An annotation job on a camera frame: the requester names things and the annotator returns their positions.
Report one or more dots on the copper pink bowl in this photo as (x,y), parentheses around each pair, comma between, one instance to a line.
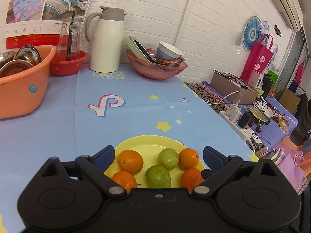
(154,71)

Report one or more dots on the glass pitcher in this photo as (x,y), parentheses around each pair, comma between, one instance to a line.
(69,39)

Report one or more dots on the blue patterned tablecloth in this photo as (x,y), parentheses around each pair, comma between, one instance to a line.
(82,113)

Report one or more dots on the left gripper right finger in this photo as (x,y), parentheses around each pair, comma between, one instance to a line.
(222,168)

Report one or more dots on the white thermos jug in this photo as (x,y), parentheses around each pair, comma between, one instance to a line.
(105,32)

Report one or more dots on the bedding poster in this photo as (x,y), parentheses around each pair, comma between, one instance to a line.
(37,19)

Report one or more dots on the green lime large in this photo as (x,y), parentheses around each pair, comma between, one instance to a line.
(158,176)

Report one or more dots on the orange tangerine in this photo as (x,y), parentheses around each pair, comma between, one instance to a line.
(125,180)
(190,179)
(188,158)
(130,161)

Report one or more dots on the green lime small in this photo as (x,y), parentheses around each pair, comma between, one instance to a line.
(168,158)

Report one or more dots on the green plate in bowl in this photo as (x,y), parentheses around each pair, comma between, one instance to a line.
(139,51)

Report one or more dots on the blue round fan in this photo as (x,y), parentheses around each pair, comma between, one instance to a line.
(250,34)

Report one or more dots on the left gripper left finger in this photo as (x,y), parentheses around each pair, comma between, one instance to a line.
(93,168)

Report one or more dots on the yellow plastic plate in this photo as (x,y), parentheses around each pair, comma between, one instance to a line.
(149,147)

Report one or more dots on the red plastic basket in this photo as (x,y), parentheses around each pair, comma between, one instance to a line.
(59,66)

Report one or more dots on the pink gift bag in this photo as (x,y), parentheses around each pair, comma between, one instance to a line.
(258,58)

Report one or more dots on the orange plastic basket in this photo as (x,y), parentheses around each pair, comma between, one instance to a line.
(23,92)

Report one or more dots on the cardboard box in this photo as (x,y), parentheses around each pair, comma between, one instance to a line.
(225,86)

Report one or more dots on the steel bowl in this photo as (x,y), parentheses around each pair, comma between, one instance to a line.
(26,57)

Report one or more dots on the blue white ceramic bowl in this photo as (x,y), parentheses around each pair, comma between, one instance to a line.
(167,51)

